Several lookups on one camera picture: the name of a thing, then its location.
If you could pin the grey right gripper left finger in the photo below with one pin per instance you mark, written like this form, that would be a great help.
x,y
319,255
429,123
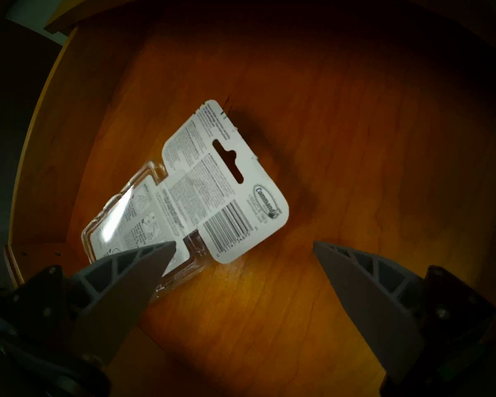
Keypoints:
x,y
115,297

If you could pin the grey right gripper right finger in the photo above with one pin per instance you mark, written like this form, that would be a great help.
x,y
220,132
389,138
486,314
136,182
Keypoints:
x,y
368,301

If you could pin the small clear Command blister package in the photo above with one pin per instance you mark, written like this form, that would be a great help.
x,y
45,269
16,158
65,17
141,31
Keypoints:
x,y
215,181

